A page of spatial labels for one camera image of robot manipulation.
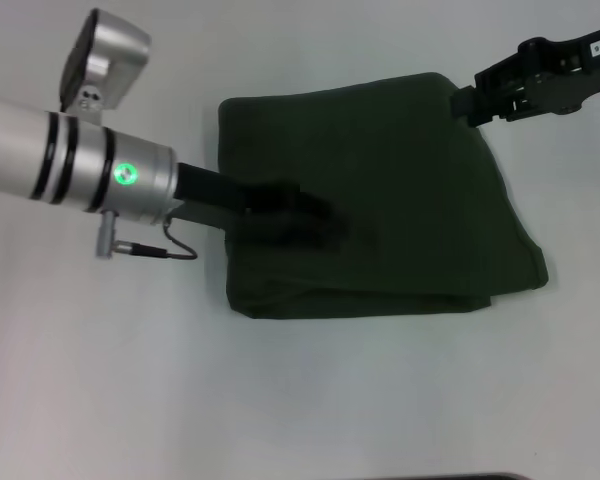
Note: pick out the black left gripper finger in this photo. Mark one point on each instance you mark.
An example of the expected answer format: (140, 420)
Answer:
(300, 235)
(310, 205)

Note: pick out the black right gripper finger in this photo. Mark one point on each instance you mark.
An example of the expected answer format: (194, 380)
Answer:
(525, 107)
(490, 92)

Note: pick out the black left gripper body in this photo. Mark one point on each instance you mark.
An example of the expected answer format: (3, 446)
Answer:
(230, 192)

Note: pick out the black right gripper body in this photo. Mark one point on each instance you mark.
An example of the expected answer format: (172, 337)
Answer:
(575, 70)

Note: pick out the dark green FREE! t-shirt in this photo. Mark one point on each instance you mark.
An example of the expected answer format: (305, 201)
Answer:
(405, 200)

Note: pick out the silver left wrist depth camera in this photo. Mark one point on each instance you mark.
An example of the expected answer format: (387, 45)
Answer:
(102, 65)

